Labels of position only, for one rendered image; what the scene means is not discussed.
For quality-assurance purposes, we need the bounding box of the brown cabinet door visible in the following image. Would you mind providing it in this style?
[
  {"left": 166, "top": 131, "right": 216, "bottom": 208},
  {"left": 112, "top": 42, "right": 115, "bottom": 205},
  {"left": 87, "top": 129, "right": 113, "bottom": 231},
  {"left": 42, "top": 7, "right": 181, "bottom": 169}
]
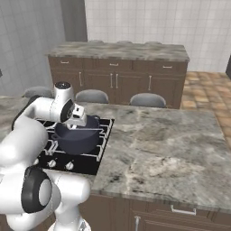
[{"left": 130, "top": 209, "right": 231, "bottom": 231}]

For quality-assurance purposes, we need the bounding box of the brown drawer front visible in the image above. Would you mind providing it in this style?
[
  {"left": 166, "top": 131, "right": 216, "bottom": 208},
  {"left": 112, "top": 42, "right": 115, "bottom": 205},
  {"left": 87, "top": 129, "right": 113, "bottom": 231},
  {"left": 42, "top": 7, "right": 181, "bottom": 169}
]
[{"left": 129, "top": 199, "right": 231, "bottom": 220}]

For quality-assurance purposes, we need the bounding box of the silver drawer handle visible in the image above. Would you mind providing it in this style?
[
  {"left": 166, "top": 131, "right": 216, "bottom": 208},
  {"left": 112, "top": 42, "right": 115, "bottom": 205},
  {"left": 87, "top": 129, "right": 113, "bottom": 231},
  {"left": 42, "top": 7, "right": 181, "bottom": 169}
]
[{"left": 170, "top": 204, "right": 198, "bottom": 217}]

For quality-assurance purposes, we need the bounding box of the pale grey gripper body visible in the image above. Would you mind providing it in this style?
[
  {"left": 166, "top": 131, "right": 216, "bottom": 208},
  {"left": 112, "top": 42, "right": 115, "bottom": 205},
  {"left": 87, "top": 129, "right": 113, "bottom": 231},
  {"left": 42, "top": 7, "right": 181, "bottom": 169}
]
[{"left": 64, "top": 115, "right": 88, "bottom": 129}]

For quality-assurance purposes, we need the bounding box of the silver cabinet door handle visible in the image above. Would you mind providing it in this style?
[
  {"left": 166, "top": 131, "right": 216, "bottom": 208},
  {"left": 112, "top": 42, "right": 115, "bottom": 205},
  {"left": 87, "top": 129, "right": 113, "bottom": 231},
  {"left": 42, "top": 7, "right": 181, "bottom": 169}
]
[{"left": 134, "top": 215, "right": 142, "bottom": 231}]

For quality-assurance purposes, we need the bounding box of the brown island cupboard run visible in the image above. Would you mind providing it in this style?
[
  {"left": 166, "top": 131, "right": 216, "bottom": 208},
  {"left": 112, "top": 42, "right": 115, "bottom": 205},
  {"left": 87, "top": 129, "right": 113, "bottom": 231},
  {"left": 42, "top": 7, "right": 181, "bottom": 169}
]
[{"left": 46, "top": 40, "right": 190, "bottom": 110}]

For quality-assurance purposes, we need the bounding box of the grey round stool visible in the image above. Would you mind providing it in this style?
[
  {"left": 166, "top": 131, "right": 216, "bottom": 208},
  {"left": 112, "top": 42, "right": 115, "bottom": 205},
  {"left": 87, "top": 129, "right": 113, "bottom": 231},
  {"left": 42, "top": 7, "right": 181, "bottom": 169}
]
[
  {"left": 129, "top": 92, "right": 168, "bottom": 109},
  {"left": 75, "top": 88, "right": 110, "bottom": 105},
  {"left": 21, "top": 86, "right": 55, "bottom": 99}
]

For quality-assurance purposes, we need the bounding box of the dark blue pot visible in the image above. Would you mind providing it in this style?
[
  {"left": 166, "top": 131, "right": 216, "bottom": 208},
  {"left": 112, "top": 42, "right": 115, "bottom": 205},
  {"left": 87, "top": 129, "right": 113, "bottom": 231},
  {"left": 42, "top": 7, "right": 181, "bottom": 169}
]
[{"left": 50, "top": 115, "right": 104, "bottom": 156}]

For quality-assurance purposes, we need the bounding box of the brown cabinet side panel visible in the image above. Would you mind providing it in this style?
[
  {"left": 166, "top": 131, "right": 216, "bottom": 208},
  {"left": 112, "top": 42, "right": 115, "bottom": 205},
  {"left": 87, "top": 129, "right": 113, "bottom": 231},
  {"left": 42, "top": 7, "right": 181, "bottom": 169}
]
[{"left": 79, "top": 193, "right": 131, "bottom": 231}]

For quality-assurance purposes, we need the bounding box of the black hob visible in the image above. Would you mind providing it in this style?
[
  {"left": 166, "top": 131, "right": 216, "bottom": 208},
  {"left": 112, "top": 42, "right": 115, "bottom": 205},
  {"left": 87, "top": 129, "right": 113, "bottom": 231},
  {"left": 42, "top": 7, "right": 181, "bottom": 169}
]
[{"left": 32, "top": 116, "right": 116, "bottom": 176}]

